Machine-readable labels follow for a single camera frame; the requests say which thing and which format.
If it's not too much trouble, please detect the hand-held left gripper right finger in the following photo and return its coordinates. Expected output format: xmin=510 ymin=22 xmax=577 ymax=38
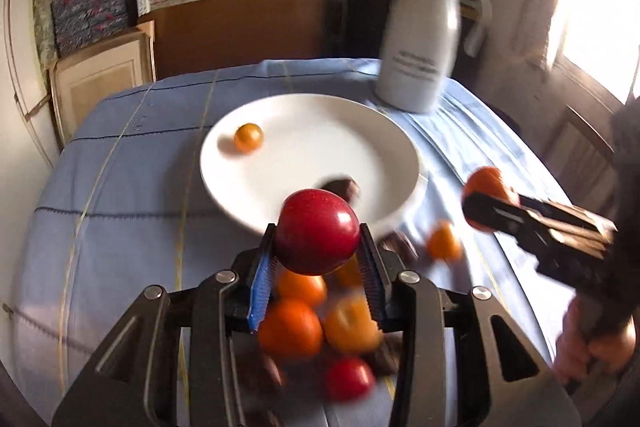
xmin=359 ymin=222 xmax=583 ymax=427

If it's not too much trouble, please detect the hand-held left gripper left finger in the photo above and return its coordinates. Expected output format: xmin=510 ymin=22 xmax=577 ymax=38
xmin=52 ymin=223 xmax=278 ymax=427

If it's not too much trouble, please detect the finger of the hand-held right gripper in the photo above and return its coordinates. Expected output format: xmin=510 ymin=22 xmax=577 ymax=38
xmin=462 ymin=192 xmax=538 ymax=238

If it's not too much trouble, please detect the red apple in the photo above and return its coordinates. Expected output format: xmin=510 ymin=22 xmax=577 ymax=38
xmin=325 ymin=357 xmax=377 ymax=402
xmin=274 ymin=188 xmax=362 ymax=276

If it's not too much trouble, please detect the white plate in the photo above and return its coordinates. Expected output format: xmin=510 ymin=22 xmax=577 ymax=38
xmin=200 ymin=93 xmax=430 ymax=238

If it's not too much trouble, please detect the person's right hand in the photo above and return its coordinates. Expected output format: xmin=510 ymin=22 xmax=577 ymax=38
xmin=552 ymin=294 xmax=638 ymax=385

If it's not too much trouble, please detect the wooden chair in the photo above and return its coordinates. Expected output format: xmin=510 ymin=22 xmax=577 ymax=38
xmin=542 ymin=104 xmax=617 ymax=188

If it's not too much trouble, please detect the blue tablecloth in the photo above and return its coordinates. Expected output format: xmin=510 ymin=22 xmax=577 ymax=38
xmin=12 ymin=57 xmax=576 ymax=427

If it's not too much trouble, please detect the white thermos jug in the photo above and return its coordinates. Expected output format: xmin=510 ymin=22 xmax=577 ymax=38
xmin=375 ymin=0 xmax=488 ymax=114

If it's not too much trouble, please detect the window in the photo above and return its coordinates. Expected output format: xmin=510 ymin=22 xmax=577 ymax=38
xmin=547 ymin=0 xmax=640 ymax=104

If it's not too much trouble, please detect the wooden framed panel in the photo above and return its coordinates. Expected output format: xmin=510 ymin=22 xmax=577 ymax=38
xmin=47 ymin=22 xmax=157 ymax=148

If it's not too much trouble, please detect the blue patterned storage box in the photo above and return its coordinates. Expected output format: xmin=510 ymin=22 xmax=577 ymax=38
xmin=51 ymin=0 xmax=129 ymax=56

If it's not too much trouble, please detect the green marbled board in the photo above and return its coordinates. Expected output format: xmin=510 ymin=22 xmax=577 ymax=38
xmin=31 ymin=0 xmax=60 ymax=68

